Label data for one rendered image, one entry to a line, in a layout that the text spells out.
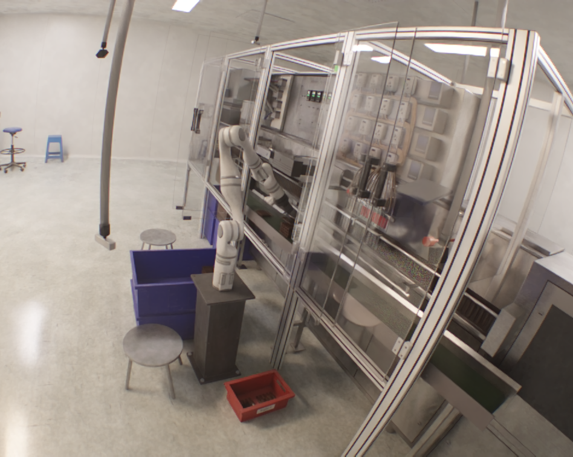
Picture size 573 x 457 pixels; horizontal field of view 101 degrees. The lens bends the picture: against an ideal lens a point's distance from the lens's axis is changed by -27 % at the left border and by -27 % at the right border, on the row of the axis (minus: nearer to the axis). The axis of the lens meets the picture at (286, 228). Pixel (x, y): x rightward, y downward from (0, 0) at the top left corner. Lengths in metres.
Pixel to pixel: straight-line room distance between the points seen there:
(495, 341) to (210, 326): 1.19
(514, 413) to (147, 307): 1.76
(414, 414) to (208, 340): 1.05
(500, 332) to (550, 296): 0.21
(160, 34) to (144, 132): 1.93
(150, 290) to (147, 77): 5.15
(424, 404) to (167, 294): 1.39
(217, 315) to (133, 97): 5.38
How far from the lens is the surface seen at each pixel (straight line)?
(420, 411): 1.60
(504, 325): 1.11
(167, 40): 6.54
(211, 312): 1.50
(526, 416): 1.31
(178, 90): 6.52
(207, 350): 1.67
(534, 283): 1.17
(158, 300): 1.80
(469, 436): 1.46
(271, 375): 1.78
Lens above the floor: 1.39
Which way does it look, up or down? 21 degrees down
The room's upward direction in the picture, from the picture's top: 12 degrees clockwise
